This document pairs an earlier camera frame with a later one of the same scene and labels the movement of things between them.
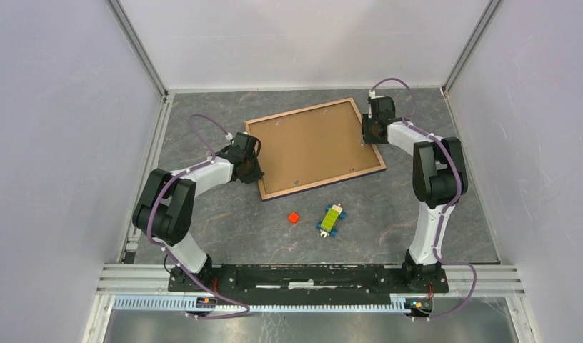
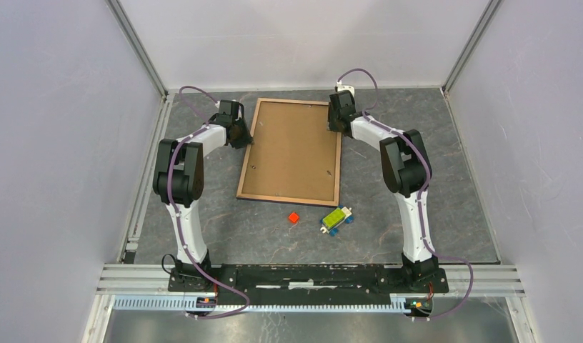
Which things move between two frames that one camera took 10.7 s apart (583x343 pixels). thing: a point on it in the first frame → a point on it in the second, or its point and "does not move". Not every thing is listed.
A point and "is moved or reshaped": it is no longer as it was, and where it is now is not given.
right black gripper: x=366 y=120 → x=330 y=121
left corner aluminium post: x=138 y=47 does not move
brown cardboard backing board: x=312 y=146 is moved or reshaped
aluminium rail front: x=491 y=281 does not move
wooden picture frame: x=382 y=167 → x=335 y=204
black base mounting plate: x=305 y=284 does not move
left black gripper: x=256 y=175 → x=248 y=139
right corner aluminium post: x=470 y=48 does not move
